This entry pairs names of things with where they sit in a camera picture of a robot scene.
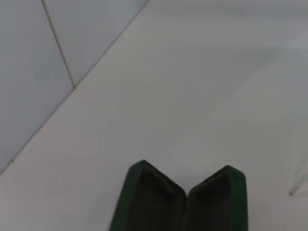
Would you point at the green glasses case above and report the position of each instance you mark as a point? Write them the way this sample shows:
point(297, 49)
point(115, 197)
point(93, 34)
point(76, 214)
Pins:
point(149, 204)

